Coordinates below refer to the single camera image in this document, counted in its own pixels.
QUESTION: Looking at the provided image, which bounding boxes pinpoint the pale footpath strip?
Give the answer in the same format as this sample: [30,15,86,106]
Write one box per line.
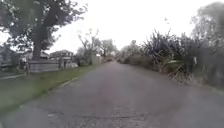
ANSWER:
[0,73,26,81]

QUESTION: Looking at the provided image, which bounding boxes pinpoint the tall tree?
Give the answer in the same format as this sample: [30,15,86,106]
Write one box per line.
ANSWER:
[191,1,224,51]

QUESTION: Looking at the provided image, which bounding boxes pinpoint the house with dark roof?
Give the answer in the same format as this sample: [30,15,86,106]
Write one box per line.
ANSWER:
[49,49,76,62]

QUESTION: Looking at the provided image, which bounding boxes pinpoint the low grey wall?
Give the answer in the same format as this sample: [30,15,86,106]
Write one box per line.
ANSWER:
[25,59,79,74]

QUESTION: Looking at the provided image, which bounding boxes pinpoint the bare tree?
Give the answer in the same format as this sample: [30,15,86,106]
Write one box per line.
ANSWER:
[76,29,102,66]

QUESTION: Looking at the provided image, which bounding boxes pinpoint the grey asphalt road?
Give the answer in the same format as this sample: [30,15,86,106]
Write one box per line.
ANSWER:
[0,60,224,128]

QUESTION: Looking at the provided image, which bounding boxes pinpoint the row of bushes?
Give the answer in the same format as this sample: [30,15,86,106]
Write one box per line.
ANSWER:
[116,29,224,88]

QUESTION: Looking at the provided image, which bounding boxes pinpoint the grass verge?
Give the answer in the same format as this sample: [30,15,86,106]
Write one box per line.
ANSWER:
[0,64,98,116]

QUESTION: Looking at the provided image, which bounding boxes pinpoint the large dark tree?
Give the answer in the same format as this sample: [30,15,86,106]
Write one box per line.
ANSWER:
[0,0,88,62]

